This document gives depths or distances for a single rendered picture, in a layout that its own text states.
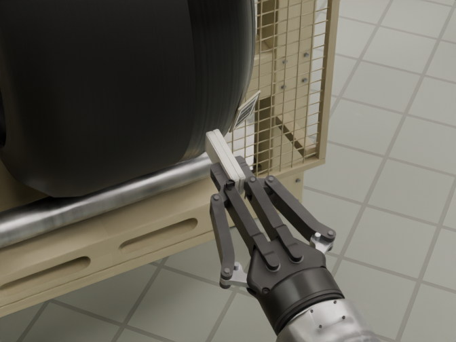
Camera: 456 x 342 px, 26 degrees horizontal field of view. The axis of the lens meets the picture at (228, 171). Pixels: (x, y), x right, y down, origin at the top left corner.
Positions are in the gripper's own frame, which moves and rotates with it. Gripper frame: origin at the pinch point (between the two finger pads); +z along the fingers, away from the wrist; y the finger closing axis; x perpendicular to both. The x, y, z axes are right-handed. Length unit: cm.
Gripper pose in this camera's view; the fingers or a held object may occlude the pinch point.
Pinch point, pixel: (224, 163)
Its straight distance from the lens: 104.8
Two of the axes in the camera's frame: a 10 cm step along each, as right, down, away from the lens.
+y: -9.1, 3.0, -3.0
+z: -4.2, -7.5, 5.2
